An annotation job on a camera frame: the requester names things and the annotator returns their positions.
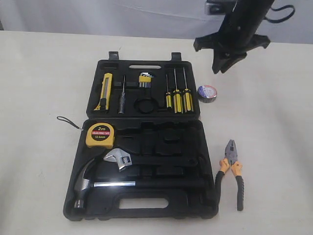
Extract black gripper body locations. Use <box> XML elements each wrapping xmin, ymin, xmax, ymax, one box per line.
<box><xmin>194</xmin><ymin>0</ymin><xmax>273</xmax><ymax>61</ymax></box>

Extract black electrical tape roll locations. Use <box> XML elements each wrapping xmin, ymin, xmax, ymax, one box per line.
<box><xmin>197</xmin><ymin>85</ymin><xmax>218</xmax><ymax>103</ymax></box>

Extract orange black handled pliers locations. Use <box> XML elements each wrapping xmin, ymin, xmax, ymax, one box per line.
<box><xmin>215</xmin><ymin>140</ymin><xmax>245</xmax><ymax>211</ymax></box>

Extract yellow utility knife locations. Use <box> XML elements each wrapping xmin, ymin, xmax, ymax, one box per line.
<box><xmin>93</xmin><ymin>73</ymin><xmax>113</xmax><ymax>111</ymax></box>

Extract yellow tape measure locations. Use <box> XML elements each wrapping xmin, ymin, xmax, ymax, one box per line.
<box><xmin>56</xmin><ymin>116</ymin><xmax>115</xmax><ymax>149</ymax></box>

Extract black plastic tool case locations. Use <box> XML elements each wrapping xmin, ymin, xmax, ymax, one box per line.
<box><xmin>63</xmin><ymin>51</ymin><xmax>218</xmax><ymax>221</ymax></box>

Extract right yellow black screwdriver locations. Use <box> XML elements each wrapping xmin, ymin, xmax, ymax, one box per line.
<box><xmin>183</xmin><ymin>68</ymin><xmax>193</xmax><ymax>113</ymax></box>

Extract middle yellow black screwdriver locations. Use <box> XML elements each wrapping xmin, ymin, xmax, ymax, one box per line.
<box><xmin>173</xmin><ymin>68</ymin><xmax>183</xmax><ymax>113</ymax></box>

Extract small yellow black screwdriver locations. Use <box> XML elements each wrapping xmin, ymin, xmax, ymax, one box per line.
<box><xmin>165</xmin><ymin>74</ymin><xmax>172</xmax><ymax>108</ymax></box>

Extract hex key set yellow holder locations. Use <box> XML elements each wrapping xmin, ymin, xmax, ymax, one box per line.
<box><xmin>138</xmin><ymin>72</ymin><xmax>154</xmax><ymax>88</ymax></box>

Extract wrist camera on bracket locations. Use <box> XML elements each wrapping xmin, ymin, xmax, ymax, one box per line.
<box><xmin>205</xmin><ymin>0</ymin><xmax>237</xmax><ymax>15</ymax></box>

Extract black braided cable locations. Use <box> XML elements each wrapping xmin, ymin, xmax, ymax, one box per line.
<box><xmin>263</xmin><ymin>4</ymin><xmax>296</xmax><ymax>24</ymax></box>

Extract clear handle test screwdriver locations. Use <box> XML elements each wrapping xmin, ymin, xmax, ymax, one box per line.
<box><xmin>118</xmin><ymin>75</ymin><xmax>126</xmax><ymax>114</ymax></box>

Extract adjustable wrench black handle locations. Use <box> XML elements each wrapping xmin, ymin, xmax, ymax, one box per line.
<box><xmin>103</xmin><ymin>148</ymin><xmax>198</xmax><ymax>171</ymax></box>

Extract claw hammer black handle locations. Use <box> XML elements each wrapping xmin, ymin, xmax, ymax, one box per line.
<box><xmin>74</xmin><ymin>159</ymin><xmax>206</xmax><ymax>209</ymax></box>

